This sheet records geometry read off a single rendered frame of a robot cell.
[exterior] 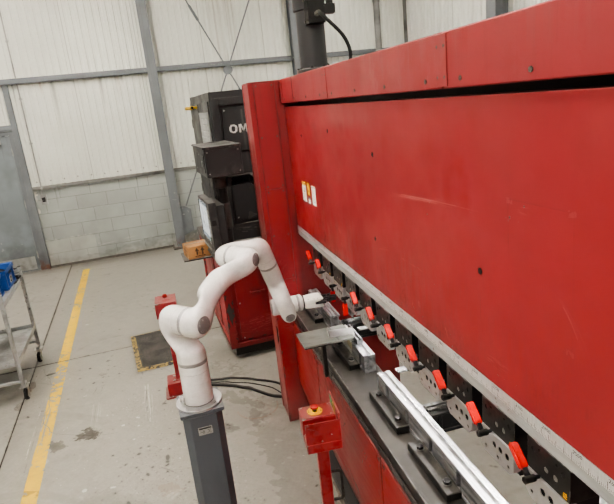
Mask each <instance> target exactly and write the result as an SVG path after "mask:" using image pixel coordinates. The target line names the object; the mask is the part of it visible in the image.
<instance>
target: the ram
mask: <svg viewBox="0 0 614 504"><path fill-rule="evenodd" d="M285 115H286V124H287V133H288V142H289V151H290V160H291V169H292V178H293V187H294V196H295V206H296V215H297V224H298V226H300V227H301V228H302V229H303V230H305V231H306V232H307V233H308V234H309V235H311V236H312V237H313V238H314V239H316V240H317V241H318V242H319V243H321V244H322V245H323V246H324V247H326V248H327V249H328V250H329V251H330V252H332V253H333V254H334V255H335V256H337V257H338V258H339V259H340V260H342V261H343V262H344V263H345V264H346V265H348V266H349V267H350V268H351V269H353V270H354V271H355V272H356V273H358V274H359V275H360V276H361V277H363V278H364V279H365V280H366V281H367V282H369V283H370V284H371V285H372V286H374V287H375V288H376V289H377V290H379V291H380V292H381V293H382V294H383V295H385V296H386V297H387V298H388V299H390V300H391V301H392V302H393V303H395V304H396V305H397V306H398V307H399V308H401V309H402V310H403V311H404V312H406V313H407V314H408V315H409V316H411V317H412V318H413V319H414V320H416V321H417V322H418V323H419V324H420V325H422V326H423V327H424V328H425V329H427V330H428V331H429V332H430V333H432V334H433V335H434V336H435V337H436V338H438V339H439V340H440V341H441V342H443V343H444V344H445V345H446V346H448V347H449V348H450V349H451V350H452V351H454V352H455V353H456V354H457V355H459V356H460V357H461V358H462V359H464V360H465V361H466V362H467V363H469V364H470V365H471V366H472V367H473V368H475V369H476V370H477V371H478V372H480V373H481V374H482V375H483V376H485V377H486V378H487V379H488V380H489V381H491V382H492V383H493V384H494V385H496V386H497V387H498V388H499V389H501V390H502V391H503V392H504V393H506V394H507V395H508V396H509V397H510V398H512V399H513V400H514V401H515V402H517V403H518V404H519V405H520V406H522V407H523V408H524V409H525V410H526V411H528V412H529V413H530V414H531V415H533V416H534V417H535V418H536V419H538V420H539V421H540V422H541V423H542V424H544V425H545V426H546V427H547V428H549V429H550V430H551V431H552V432H554V433H555V434H556V435H557V436H559V437H560V438H561V439H562V440H563V441H565V442H566V443H567V444H568V445H570V446H571V447H572V448H573V449H575V450H576V451H577V452H578V453H579V454H581V455H582V456H583V457H584V458H586V459H587V460H588V461H589V462H591V463H592V464H593V465H594V466H595V467H597V468H598V469H599V470H600V471H602V472H603V473H604V474H605V475H607V476H608V477H609V478H610V479H612V480H613V481H614V85H604V86H589V87H574V88H558V89H543V90H527V91H512V92H496V93H481V94H466V95H450V96H435V97H419V98H404V99H388V100H373V101H358V102H342V103H327V104H311V105H296V106H287V107H285ZM302 181H304V182H305V185H306V195H307V202H306V201H305V200H304V199H303V189H302ZM307 183H308V184H309V188H310V196H309V195H308V189H307ZM311 185H312V186H314V187H315V193H316V203H317V207H315V206H314V205H313V201H312V192H311ZM308 197H309V198H311V204H310V203H309V199H308ZM298 233H299V235H300V236H302V237H303V238H304V239H305V240H306V241H307V242H308V243H310V244H311V245H312V246H313V247H314V248H315V249H317V250H318V251H319V252H320V253H321V254H322V255H323V256H325V257H326V258H327V259H328V260H329V261H330V262H331V263H333V264H334V265H335V266H336V267H337V268H338V269H339V270H341V271H342V272H343V273H344V274H345V275H346V276H348V277H349V278H350V279H351V280H352V281H353V282H354V283H356V284H357V285H358V286H359V287H360V288H361V289H362V290H364V291H365V292H366V293H367V294H368V295H369V296H370V297H372V298H373V299H374V300H375V301H376V302H377V303H379V304H380V305H381V306H382V307H383V308H384V309H385V310H387V311H388V312H389V313H390V314H391V315H392V316H393V317H395V318H396V319H397V320H398V321H399V322H400V323H401V324H403V325H404V326H405V327H406V328H407V329H408V330H410V331H411V332H412V333H413V334H414V335H415V336H416V337H418V338H419V339H420V340H421V341H422V342H423V343H424V344H426V345H427V346H428V347H429V348H430V349H431V350H432V351H434V352H435V353H436V354H437V355H438V356H439V357H440V358H442V359H443V360H444V361H445V362H446V363H447V364H449V365H450V366H451V367H452V368H453V369H454V370H455V371H457V372H458V373H459V374H460V375H461V376H462V377H463V378H465V379H466V380H467V381H468V382H469V383H470V384H471V385H473V386H474V387H475V388H476V389H477V390H478V391H480V392H481V393H482V394H483V395H484V396H485V397H486V398H488V399H489V400H490V401H491V402H492V403H493V404H494V405H496V406H497V407H498V408H499V409H500V410H501V411H502V412H504V413H505V414H506V415H507V416H508V417H509V418H511V419H512V420H513V421H514V422H515V423H516V424H517V425H519V426H520V427H521V428H522V429H523V430H524V431H525V432H527V433H528V434H529V435H530V436H531V437H532V438H533V439H535V440H536V441H537V442H538V443H539V444H540V445H542V446H543V447H544V448H545V449H546V450H547V451H548V452H550V453H551V454H552V455H553V456H554V457H555V458H556V459H558V460H559V461H560V462H561V463H562V464H563V465H564V466H566V467H567V468H568V469H569V470H570V471H571V472H573V473H574V474H575V475H576V476H577V477H578V478H579V479H581V480H582V481H583V482H584V483H585V484H586V485H587V486H589V487H590V488H591V489H592V490H593V491H594V492H595V493H597V494H598V495H599V496H600V497H601V498H602V499H604V500H605V501H606V502H607V503H608V504H614V496H613V495H612V494H611V493H610V492H609V491H607V490H606V489H605V488H604V487H603V486H602V485H600V484H599V483H598V482H597V481H596V480H594V479H593V478H592V477H591V476H590V475H588V474H587V473H586V472H585V471H584V470H583V469H581V468H580V467H579V466H578V465H577V464H575V463H574V462H573V461H572V460H571V459H570V458H568V457H567V456H566V455H565V454H564V453H562V452H561V451H560V450H559V449H558V448H556V447H555V446H554V445H553V444H552V443H551V442H549V441H548V440H547V439H546V438H545V437H543V436H542V435H541V434H540V433H539V432H537V431H536V430H535V429H534V428H533V427H532V426H530V425H529V424H528V423H527V422H526V421H524V420H523V419H522V418H521V417H520V416H519V415H517V414H516V413H515V412H514V411H513V410H511V409H510V408H509V407H508V406H507V405H505V404H504V403H503V402H502V401H501V400H500V399H498V398H497V397H496V396H495V395H494V394H492V393H491V392H490V391H489V390H488V389H486V388H485V387H484V386H483V385H482V384H481V383H479V382H478V381H477V380H476V379H475V378H473V377H472V376H471V375H470V374H469V373H468V372H466V371H465V370H464V369H463V368H462V367H460V366H459V365H458V364H457V363H456V362H454V361H453V360H452V359H451V358H450V357H449V356H447V355H446V354H445V353H444V352H443V351H441V350H440V349H439V348H438V347H437V346H435V345H434V344H433V343H432V342H431V341H430V340H428V339H427V338H426V337H425V336H424V335H422V334H421V333H420V332H419V331H418V330H417V329H415V328H414V327H413V326H412V325H411V324H409V323H408V322H407V321H406V320H405V319H403V318H402V317H401V316H400V315H399V314H398V313H396V312H395V311H394V310H393V309H392V308H390V307H389V306H388V305H387V304H386V303H385V302H383V301H382V300H381V299H380V298H379V297H377V296H376V295H375V294H374V293H373V292H371V291H370V290H369V289H368V288H367V287H366V286H364V285H363V284H362V283H361V282H360V281H358V280H357V279H356V278H355V277H354V276H352V275H351V274H350V273H349V272H348V271H347V270H345V269H344V268H343V267H342V266H341V265H339V264H338V263H337V262H336V261H335V260H334V259H332V258H331V257H330V256H329V255H328V254H326V253H325V252H324V251H323V250H322V249H320V248H319V247H318V246H317V245H316V244H315V243H313V242H312V241H311V240H310V239H309V238H307V237H306V236H305V235H304V234H303V233H301V232H300V231H299V230H298Z"/></svg>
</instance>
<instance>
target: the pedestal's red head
mask: <svg viewBox="0 0 614 504"><path fill-rule="evenodd" d="M329 394H330V395H331V392H330V391H329ZM331 398H332V401H333V402H334V399H333V397H332V395H331ZM317 405H318V407H320V408H322V412H321V413H320V414H319V415H309V414H308V413H307V410H308V409H309V408H310V406H307V407H301V408H298V411H299V419H300V427H301V432H302V436H303V439H304V442H305V446H306V449H307V453H308V455H310V454H315V453H320V452H325V451H330V450H335V449H340V448H343V445H342V435H341V425H340V419H339V415H340V413H339V411H338V408H337V406H336V404H335V402H334V405H335V408H336V409H337V412H338V419H336V415H335V414H336V413H334V411H333V408H332V407H333V406H331V403H330V402H328V403H323V404H317Z"/></svg>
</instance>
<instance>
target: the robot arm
mask: <svg viewBox="0 0 614 504"><path fill-rule="evenodd" d="M215 260H216V262H217V263H218V264H219V265H220V266H221V267H218V268H216V269H215V270H213V271H212V272H211V273H210V274H209V275H208V276H207V277H206V278H205V280H204V281H203V282H202V284H201V285H200V287H199V289H198V292H197V297H198V299H199V300H198V303H197V304H196V305H195V306H194V307H187V306H181V305H169V306H167V307H165V308H164V309H163V310H162V311H161V313H160V315H159V327H160V330H161V332H162V334H163V336H164V338H165V339H166V341H167V342H168V343H169V345H170V346H171V347H172V349H173V350H174V352H175V354H176V357H177V363H178V368H179V374H180V379H181V385H182V390H183V394H182V396H181V397H180V396H179V399H178V400H177V403H176V406H177V409H178V410H179V411H180V412H182V413H186V414H198V413H203V412H206V411H209V410H211V409H213V408H214V407H216V406H217V405H218V404H219V403H220V402H221V400H222V394H221V392H220V391H219V390H217V389H214V388H212V384H211V378H210V372H209V367H208V361H207V355H206V350H205V347H204V346H203V344H202V343H201V342H200V341H199V340H198V338H201V337H203V336H205V335H206V334H207V333H208V332H209V330H210V328H211V326H212V322H213V316H214V311H215V307H216V305H217V302H218V301H219V299H220V297H221V296H222V295H223V294H224V292H225V291H226V290H227V288H228V287H229V286H231V285H232V284H233V283H235V282H236V281H238V280H240V279H242V278H244V277H246V276H248V275H249V274H251V273H252V272H253V271H254V270H255V269H256V268H257V266H258V268H259V270H260V272H261V274H262V276H263V279H264V281H265V283H266V285H267V287H268V289H269V291H270V294H271V296H272V298H273V299H271V300H270V307H271V312H272V314H273V316H277V315H281V317H282V319H283V320H284V321H285V322H288V323H291V322H293V321H294V320H295V319H296V317H297V313H296V312H298V311H303V309H308V308H317V307H323V306H324V304H323V303H327V302H329V301H333V300H336V294H330V293H327V295H326V294H319V293H311V294H307V295H300V294H297V295H293V296H290V294H289V291H288V289H287V287H286V284H285V282H284V279H283V277H282V274H281V272H280V269H279V267H278V264H277V262H276V259H275V257H274V255H273V252H272V250H271V248H270V246H269V244H268V243H267V241H265V240H264V239H261V238H255V239H251V240H246V241H239V242H232V243H228V244H225V245H222V246H221V247H219V248H218V249H217V250H216V252H215Z"/></svg>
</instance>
